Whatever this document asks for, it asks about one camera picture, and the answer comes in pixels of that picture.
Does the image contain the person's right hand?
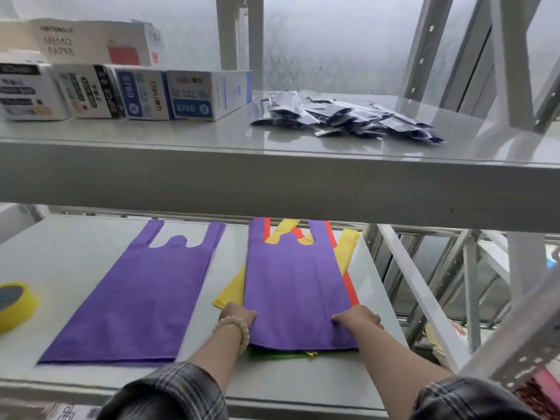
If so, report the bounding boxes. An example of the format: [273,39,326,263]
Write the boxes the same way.
[331,304,385,331]

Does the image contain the person's left hand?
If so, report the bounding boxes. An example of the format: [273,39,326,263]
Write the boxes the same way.
[218,302,258,332]

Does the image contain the purple non-woven vest bag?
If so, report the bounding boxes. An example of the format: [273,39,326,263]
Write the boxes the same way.
[243,218,359,351]
[37,220,227,367]

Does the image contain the person's left forearm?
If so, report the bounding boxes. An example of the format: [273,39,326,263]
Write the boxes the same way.
[187,321,248,395]

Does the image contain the person's right forearm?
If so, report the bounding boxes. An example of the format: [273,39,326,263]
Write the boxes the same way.
[350,323,453,420]

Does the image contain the yellow non-woven vest bag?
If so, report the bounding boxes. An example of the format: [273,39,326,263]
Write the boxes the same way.
[213,219,361,311]

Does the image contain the orange non-woven vest bag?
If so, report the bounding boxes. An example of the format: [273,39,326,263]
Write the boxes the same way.
[262,218,360,307]

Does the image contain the green non-woven vest bag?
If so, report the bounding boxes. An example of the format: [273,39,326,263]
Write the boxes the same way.
[249,346,359,360]

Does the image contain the grey plaid shirt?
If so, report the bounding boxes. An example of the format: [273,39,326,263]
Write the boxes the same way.
[96,362,543,420]

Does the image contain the white metal shelving rack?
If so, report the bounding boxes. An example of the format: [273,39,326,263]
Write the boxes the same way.
[0,0,560,420]

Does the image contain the grey metal shelving rack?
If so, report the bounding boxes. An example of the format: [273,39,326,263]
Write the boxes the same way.
[362,0,560,392]

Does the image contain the white printed paper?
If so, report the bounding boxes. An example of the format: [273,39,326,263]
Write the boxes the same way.
[43,402,102,420]

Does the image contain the pile of silver packets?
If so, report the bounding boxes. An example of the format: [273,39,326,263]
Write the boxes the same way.
[250,90,446,144]

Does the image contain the red and pink packaged goods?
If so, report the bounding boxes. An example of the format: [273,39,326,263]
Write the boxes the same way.
[514,367,560,420]

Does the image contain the long white and blue box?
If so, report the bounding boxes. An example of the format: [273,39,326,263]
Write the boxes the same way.
[166,70,254,122]

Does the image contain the yellow tape roll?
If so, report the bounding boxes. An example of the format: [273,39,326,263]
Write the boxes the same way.
[0,283,40,334]

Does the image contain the white box with blue panel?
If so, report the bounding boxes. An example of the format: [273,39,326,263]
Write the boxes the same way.
[113,66,174,121]

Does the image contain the white box with black stripe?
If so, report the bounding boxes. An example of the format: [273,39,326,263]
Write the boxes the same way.
[52,64,127,120]

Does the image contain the white box with black labels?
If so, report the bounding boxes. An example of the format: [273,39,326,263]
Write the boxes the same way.
[0,61,71,122]

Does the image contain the white memo paper box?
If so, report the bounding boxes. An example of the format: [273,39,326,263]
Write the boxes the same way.
[30,18,165,67]

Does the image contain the beige cardboard box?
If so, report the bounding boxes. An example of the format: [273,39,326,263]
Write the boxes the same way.
[0,19,39,54]

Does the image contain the cream bead bracelet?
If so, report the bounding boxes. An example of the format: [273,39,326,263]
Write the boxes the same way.
[213,316,250,356]

